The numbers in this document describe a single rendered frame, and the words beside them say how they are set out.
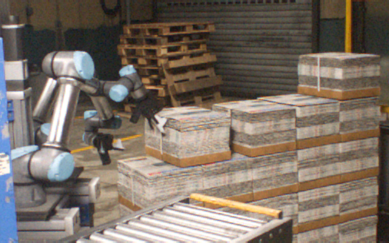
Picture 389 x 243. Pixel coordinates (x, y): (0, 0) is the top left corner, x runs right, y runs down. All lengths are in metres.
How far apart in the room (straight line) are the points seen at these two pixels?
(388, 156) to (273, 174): 1.18
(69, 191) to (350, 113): 1.57
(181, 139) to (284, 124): 0.59
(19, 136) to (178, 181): 0.77
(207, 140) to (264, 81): 7.88
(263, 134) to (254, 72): 7.82
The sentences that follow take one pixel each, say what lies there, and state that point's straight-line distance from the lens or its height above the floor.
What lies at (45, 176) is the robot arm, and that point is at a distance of 2.67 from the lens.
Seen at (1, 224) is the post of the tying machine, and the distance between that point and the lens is 1.31.
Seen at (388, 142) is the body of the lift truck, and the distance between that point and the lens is 4.44.
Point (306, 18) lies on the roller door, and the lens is 10.61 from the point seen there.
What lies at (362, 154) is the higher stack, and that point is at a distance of 3.86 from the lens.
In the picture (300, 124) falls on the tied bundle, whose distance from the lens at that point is 3.53.
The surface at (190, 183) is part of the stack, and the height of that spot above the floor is 0.76.
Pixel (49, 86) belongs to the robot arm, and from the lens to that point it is 3.42.
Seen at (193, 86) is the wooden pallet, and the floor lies 0.41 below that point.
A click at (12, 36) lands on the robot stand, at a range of 2.94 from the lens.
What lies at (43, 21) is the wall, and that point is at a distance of 10.96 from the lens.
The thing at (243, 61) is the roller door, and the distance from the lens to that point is 11.28.
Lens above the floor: 1.60
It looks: 10 degrees down
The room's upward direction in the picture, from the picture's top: 2 degrees counter-clockwise
